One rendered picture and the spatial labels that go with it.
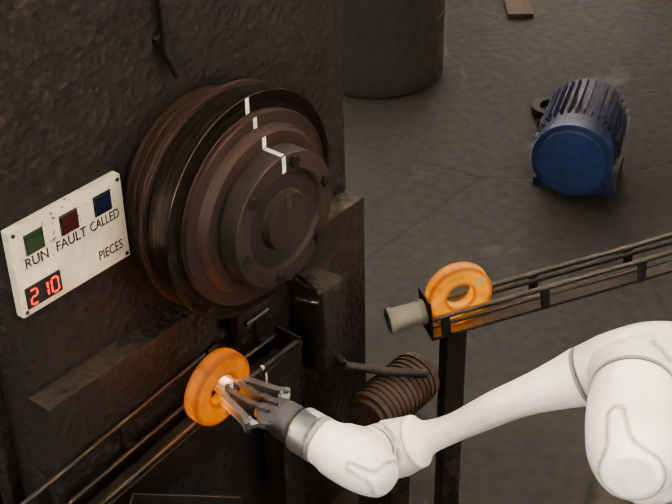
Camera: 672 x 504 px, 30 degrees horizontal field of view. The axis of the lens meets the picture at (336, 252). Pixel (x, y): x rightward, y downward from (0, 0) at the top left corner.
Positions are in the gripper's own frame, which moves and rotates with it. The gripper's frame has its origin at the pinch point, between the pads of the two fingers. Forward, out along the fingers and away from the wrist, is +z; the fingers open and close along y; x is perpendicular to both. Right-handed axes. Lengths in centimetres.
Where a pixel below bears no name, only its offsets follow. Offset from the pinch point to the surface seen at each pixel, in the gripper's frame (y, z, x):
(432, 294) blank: 62, -9, -11
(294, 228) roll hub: 21.5, -1.4, 25.0
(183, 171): 3.0, 9.0, 42.6
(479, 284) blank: 71, -15, -11
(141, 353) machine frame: -4.2, 16.5, 0.6
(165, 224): -2.1, 9.1, 33.7
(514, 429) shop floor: 106, -11, -84
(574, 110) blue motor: 232, 45, -56
